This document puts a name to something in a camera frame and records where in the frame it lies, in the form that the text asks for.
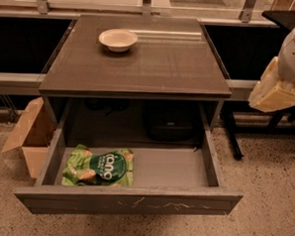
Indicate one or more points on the black device under counter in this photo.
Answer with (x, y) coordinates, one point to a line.
(169, 120)

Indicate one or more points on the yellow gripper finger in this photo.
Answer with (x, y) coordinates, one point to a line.
(267, 81)
(269, 98)

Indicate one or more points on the green rice chip bag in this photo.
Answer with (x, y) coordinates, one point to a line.
(85, 168)

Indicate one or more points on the grey cabinet counter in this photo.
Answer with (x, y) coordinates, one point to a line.
(170, 60)

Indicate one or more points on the cardboard box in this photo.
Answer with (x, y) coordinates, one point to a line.
(32, 135)

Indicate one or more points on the white bowl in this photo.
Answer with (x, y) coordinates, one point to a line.
(118, 40)

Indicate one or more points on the grey open drawer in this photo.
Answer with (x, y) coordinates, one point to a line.
(181, 178)

